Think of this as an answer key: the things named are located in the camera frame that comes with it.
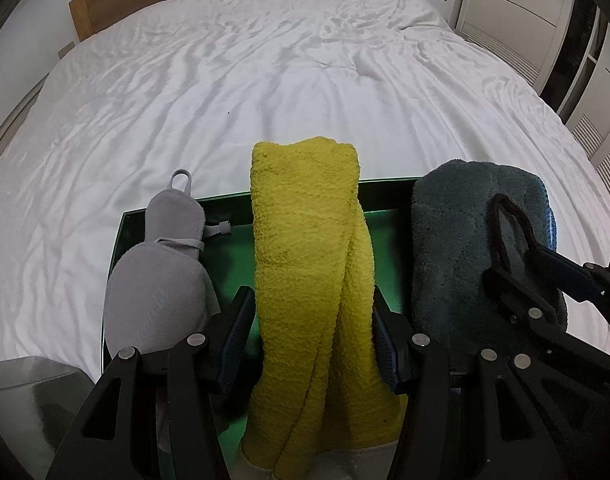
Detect bed with white sheet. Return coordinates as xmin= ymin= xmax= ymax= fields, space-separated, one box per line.
xmin=0 ymin=0 xmax=610 ymax=361

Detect white louvered cabinet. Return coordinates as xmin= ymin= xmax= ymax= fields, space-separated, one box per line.
xmin=0 ymin=74 xmax=50 ymax=177

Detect black hair tie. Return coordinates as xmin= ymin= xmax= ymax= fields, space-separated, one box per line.
xmin=486 ymin=192 xmax=536 ymax=273

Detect white wardrobe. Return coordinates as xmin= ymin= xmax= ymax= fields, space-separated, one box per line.
xmin=447 ymin=0 xmax=610 ymax=211

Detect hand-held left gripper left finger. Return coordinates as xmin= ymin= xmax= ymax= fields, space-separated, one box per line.
xmin=45 ymin=285 xmax=258 ymax=480

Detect green tray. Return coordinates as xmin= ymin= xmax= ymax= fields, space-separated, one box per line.
xmin=102 ymin=176 xmax=422 ymax=480

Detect yellow towel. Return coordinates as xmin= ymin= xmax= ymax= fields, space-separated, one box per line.
xmin=241 ymin=136 xmax=409 ymax=480

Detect dark hanging clothes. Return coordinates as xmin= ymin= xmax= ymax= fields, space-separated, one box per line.
xmin=538 ymin=0 xmax=602 ymax=107

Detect grey eye mask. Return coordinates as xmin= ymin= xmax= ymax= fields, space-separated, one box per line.
xmin=104 ymin=169 xmax=234 ymax=361

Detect teal blue towel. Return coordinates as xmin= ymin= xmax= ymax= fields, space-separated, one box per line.
xmin=411 ymin=159 xmax=568 ymax=356

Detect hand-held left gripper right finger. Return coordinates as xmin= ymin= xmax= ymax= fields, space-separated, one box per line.
xmin=372 ymin=287 xmax=551 ymax=480

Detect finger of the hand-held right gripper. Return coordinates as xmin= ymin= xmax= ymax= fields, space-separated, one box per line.
xmin=528 ymin=240 xmax=606 ymax=296
xmin=485 ymin=262 xmax=568 ymax=333

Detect dark glass pitcher brown lid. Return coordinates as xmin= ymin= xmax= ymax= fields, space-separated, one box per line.
xmin=0 ymin=355 xmax=96 ymax=480

